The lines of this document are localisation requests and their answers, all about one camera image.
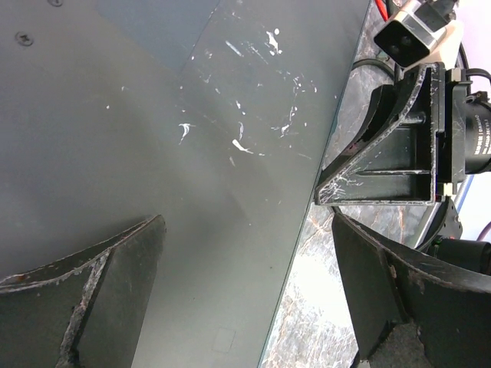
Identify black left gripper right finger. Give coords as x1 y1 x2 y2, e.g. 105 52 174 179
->
332 214 490 367

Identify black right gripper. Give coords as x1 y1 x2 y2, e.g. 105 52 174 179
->
314 63 490 206

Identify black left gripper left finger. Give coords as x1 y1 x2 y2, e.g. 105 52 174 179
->
1 215 166 367

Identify dark grey network switch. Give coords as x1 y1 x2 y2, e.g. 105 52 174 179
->
1 1 371 367

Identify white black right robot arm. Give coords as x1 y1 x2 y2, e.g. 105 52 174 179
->
315 62 490 274

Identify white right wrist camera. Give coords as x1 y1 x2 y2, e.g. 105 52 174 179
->
374 0 463 69

